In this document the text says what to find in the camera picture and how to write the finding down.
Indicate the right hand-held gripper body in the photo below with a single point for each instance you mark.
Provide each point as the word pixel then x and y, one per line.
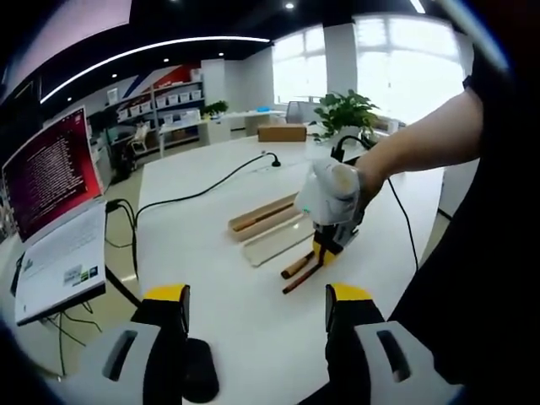
pixel 325 202

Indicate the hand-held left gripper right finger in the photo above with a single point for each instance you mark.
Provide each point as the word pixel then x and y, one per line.
pixel 367 337

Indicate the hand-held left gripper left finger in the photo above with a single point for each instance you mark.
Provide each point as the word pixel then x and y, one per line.
pixel 143 337

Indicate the person's black clothing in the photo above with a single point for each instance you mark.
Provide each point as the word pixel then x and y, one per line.
pixel 472 274

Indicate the large potted green plant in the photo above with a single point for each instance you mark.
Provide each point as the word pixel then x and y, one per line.
pixel 343 109

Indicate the beige cutlery case lid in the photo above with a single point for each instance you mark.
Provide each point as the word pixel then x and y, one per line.
pixel 274 249

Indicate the blue flat object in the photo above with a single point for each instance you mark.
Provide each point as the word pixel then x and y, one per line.
pixel 266 109

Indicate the shelving unit with white bins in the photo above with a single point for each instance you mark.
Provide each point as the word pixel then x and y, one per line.
pixel 173 99

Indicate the brown cardboard box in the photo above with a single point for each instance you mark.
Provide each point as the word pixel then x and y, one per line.
pixel 282 133

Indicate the curved ceiling light strip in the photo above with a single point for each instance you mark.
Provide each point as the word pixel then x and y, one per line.
pixel 417 5
pixel 211 39

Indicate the white laptop with red screen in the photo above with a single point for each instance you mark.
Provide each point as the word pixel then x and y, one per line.
pixel 46 177

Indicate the small green plant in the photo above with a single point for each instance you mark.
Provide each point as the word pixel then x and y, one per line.
pixel 216 107

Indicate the black rounded object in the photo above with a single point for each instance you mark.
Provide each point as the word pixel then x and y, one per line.
pixel 204 367

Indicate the grey office chair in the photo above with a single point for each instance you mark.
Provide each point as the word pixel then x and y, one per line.
pixel 297 111

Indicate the beige cutlery case base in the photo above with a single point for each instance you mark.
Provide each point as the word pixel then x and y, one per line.
pixel 236 231

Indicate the person's right hand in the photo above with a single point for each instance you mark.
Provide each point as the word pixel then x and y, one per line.
pixel 373 177

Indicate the wooden spoon utensil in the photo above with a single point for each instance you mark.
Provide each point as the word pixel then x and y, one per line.
pixel 297 266

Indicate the beige office chair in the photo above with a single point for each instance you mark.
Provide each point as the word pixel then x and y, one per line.
pixel 138 135

